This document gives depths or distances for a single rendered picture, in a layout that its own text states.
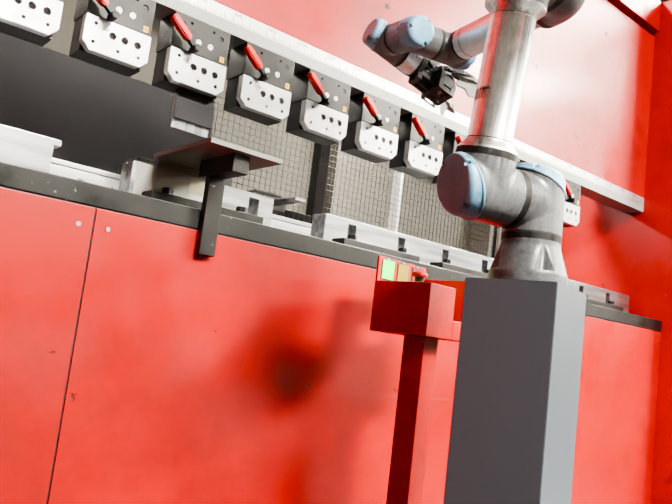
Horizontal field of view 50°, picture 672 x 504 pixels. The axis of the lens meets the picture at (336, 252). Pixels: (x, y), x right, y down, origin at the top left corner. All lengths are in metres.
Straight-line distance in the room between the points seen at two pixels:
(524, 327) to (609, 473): 1.67
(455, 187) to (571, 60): 1.71
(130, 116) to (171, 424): 1.04
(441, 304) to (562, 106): 1.41
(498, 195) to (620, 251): 2.07
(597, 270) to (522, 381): 2.11
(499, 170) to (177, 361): 0.78
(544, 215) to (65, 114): 1.39
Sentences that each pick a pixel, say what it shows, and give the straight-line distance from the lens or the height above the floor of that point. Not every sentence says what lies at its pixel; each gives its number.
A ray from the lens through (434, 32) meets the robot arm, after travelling 1.78.
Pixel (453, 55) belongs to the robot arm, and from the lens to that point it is 1.79.
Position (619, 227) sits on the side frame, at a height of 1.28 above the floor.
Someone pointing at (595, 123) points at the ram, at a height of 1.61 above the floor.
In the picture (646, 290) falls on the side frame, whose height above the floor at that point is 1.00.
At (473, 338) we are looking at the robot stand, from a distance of 1.38.
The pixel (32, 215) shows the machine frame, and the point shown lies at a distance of 1.46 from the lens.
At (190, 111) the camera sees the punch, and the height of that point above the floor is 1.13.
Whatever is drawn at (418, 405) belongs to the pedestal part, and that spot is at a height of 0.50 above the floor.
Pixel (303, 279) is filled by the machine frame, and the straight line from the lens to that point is 1.76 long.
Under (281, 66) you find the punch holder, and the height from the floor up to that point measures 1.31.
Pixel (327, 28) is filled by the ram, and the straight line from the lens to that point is 2.06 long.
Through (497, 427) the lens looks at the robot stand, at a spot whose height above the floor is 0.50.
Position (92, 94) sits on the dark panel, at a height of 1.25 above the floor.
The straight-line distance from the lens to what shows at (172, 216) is 1.57.
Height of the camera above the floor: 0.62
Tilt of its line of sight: 7 degrees up
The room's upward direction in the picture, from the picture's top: 7 degrees clockwise
